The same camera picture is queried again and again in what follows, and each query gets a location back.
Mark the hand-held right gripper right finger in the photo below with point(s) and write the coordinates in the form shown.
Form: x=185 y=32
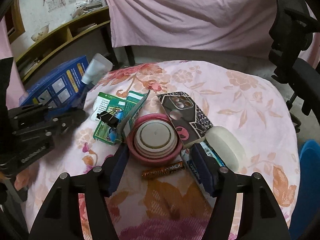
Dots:
x=202 y=170

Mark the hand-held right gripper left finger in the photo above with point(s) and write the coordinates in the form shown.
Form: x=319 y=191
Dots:
x=120 y=163

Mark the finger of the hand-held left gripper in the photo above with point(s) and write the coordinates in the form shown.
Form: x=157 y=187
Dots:
x=30 y=116
x=67 y=121

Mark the white ointment tube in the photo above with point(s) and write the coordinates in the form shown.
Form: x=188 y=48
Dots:
x=192 y=166

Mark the blue plastic bucket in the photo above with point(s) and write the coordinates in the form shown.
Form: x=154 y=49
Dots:
x=307 y=180

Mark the white oval soap case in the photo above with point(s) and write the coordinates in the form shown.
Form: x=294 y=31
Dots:
x=226 y=146

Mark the blue cardboard box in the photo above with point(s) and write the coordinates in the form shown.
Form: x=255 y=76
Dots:
x=57 y=85

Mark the brown battery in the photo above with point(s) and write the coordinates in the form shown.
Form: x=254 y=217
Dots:
x=162 y=170

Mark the black binder clip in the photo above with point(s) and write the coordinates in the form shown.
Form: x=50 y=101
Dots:
x=108 y=120

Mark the green white paper box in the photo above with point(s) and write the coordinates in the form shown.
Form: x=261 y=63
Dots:
x=105 y=102

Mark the pink collapsible cup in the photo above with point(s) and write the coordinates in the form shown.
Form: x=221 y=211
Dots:
x=155 y=137

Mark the patterned black phone case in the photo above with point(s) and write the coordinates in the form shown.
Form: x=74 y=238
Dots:
x=185 y=115

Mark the green medicine sachet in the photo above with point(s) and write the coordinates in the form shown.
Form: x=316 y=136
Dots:
x=135 y=107

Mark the white squeeze tube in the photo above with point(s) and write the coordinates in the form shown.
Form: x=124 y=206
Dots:
x=96 y=68

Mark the white bowl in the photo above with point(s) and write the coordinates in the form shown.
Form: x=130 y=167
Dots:
x=40 y=33

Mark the wooden shelf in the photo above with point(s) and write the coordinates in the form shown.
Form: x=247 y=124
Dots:
x=62 y=33

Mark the stack of papers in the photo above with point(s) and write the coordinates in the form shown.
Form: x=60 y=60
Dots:
x=88 y=6

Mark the pink hanging sheet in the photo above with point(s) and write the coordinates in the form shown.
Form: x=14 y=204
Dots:
x=190 y=12

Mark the black office chair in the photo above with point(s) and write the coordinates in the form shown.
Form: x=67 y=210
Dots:
x=290 y=30

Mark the black metal frame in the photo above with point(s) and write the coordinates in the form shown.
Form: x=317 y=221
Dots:
x=110 y=45

